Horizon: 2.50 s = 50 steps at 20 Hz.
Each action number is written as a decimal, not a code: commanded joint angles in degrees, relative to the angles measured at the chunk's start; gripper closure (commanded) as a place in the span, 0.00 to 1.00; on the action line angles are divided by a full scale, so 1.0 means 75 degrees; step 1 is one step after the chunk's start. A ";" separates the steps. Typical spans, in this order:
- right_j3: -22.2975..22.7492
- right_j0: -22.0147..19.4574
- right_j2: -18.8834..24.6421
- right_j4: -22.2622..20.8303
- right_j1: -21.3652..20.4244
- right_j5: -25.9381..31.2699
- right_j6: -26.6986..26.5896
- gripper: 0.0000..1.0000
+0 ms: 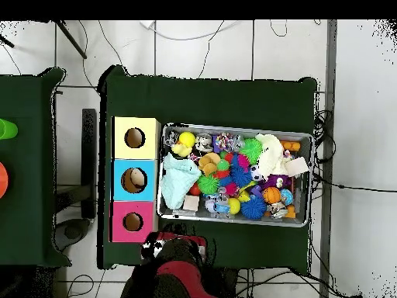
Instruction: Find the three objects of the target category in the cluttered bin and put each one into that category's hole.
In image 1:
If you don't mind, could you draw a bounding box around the blue spiky ball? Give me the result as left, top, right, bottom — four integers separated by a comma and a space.
240, 195, 268, 220

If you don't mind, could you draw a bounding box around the wooden box with three holes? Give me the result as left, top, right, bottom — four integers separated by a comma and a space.
110, 116, 162, 244

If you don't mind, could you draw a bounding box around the green spiky ball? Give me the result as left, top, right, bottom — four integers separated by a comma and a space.
240, 137, 264, 164

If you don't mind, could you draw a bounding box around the silver soda can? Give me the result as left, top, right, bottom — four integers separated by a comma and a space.
195, 133, 214, 154

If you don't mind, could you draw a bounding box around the cream knitted cloth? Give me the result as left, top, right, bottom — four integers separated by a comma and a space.
255, 133, 292, 181

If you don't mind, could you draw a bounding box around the green cup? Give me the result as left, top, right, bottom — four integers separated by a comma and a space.
0, 117, 19, 140

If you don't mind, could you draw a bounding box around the plain wooden block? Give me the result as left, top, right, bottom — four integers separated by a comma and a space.
284, 157, 310, 178

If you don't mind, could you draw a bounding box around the brown plush toy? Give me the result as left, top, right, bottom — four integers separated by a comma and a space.
198, 151, 223, 176

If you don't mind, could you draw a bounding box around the orange toy basketball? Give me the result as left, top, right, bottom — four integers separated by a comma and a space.
262, 186, 282, 206

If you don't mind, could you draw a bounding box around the mint green cloth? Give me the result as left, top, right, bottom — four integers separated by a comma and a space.
160, 152, 202, 211

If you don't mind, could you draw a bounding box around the yellow ball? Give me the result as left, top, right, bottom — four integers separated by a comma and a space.
178, 130, 197, 148

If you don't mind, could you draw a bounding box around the yellow rubber duck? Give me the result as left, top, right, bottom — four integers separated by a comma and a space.
171, 142, 195, 159

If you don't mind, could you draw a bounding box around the clear mesh bin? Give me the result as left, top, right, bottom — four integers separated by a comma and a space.
157, 122, 314, 229

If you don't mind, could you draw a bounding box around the orange round object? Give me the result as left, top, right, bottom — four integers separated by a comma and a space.
0, 161, 10, 199

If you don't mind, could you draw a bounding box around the black tripod leg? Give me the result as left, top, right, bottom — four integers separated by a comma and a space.
52, 19, 88, 60

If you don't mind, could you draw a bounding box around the dark green table cloth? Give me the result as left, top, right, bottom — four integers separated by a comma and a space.
98, 64, 319, 274
0, 67, 66, 268

